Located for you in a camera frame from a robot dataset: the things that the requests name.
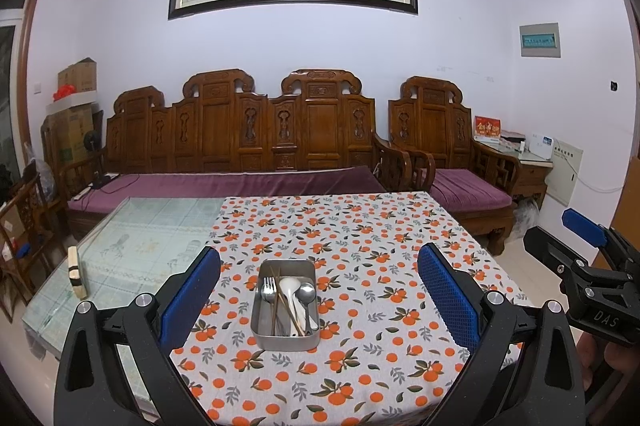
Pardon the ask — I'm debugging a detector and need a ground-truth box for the clear plastic bag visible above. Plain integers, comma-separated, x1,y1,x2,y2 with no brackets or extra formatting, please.
22,143,56,202

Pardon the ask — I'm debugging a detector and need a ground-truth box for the small cardboard box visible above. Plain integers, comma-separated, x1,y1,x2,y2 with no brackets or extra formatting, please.
57,58,99,94

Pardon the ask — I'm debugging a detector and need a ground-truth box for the white plastic bag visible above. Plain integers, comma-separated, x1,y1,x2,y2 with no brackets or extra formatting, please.
515,198,541,237

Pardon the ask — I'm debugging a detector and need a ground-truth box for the white tabletop device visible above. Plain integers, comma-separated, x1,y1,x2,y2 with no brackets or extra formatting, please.
530,133,555,159

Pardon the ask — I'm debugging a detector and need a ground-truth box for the white wall distribution box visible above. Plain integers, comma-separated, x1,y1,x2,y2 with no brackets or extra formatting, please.
545,138,585,207

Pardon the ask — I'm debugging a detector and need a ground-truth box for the person's right hand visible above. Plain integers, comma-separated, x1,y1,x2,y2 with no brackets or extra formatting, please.
574,330,640,413

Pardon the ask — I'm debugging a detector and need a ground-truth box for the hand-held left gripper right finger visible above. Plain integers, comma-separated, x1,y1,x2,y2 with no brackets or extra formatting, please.
417,243,586,426

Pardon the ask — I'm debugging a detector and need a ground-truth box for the small wooden block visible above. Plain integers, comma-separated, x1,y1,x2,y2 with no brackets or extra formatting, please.
67,246,87,299

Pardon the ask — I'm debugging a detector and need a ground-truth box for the carved wooden armchair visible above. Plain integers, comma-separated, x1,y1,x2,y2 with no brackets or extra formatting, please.
387,76,524,257

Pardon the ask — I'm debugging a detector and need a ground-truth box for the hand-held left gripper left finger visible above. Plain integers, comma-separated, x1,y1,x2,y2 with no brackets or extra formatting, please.
52,246,222,426

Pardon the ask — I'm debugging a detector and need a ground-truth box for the purple armchair seat cushion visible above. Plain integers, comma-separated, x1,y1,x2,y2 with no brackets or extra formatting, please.
430,169,514,211

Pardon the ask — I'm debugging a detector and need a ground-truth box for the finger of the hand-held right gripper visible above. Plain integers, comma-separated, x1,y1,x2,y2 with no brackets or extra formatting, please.
561,208,640,257
522,226,609,292

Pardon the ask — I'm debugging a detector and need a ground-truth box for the rectangular metal tray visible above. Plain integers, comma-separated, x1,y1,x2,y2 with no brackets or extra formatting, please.
251,259,321,351

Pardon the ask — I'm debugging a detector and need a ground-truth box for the glass door wooden frame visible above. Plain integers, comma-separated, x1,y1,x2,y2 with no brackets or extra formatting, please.
0,0,49,187

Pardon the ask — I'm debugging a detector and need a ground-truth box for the grey wall electrical panel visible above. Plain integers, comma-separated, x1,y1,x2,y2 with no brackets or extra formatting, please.
518,23,561,58

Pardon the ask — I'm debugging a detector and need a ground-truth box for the long purple sofa cushion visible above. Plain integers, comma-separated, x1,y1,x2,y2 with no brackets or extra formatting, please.
67,166,387,215

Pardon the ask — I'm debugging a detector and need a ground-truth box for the large white spoon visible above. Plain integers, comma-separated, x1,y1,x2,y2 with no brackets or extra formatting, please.
277,276,320,332

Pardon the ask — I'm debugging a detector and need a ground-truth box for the large metal spoon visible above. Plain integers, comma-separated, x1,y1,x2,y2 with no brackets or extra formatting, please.
296,282,317,332

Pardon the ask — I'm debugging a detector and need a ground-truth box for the carved wooden sofa bench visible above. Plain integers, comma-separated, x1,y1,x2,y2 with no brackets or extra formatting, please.
102,68,416,197

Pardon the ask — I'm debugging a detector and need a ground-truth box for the brown board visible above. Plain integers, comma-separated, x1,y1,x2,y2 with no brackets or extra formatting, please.
612,156,640,243

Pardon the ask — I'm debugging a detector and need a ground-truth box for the wooden side chair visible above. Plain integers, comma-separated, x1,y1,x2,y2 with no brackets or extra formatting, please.
0,173,69,323

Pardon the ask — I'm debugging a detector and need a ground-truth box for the large cardboard box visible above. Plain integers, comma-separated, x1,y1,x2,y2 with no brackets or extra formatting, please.
42,103,104,167

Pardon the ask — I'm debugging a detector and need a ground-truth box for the red gift box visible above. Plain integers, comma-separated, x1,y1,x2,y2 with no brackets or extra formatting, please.
473,116,502,143

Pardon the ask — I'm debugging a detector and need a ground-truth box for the metal fork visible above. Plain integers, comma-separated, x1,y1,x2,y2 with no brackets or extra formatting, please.
259,276,278,337

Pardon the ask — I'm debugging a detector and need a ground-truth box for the wooden side table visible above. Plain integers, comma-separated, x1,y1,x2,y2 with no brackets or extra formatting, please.
510,146,554,207

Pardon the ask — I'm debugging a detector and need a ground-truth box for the orange fruit print tablecloth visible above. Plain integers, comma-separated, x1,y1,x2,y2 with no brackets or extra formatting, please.
169,192,521,426

